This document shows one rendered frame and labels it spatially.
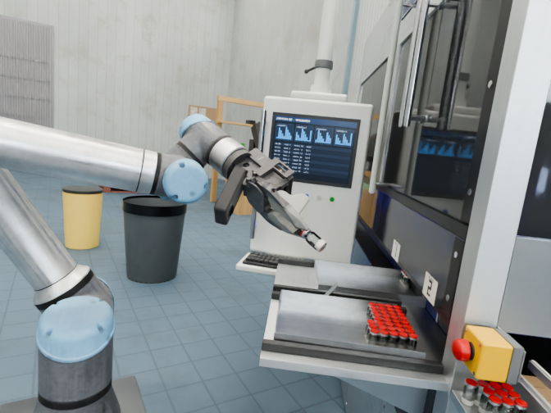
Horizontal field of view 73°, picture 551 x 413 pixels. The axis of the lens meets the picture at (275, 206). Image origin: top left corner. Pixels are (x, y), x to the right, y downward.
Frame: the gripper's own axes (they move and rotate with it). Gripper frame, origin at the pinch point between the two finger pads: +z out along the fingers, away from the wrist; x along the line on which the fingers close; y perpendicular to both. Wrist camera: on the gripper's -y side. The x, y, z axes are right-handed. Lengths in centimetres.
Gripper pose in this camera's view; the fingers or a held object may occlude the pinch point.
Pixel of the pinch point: (298, 231)
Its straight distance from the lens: 67.0
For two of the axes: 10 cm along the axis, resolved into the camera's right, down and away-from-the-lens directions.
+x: -0.5, 6.0, 8.0
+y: 7.2, -5.3, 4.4
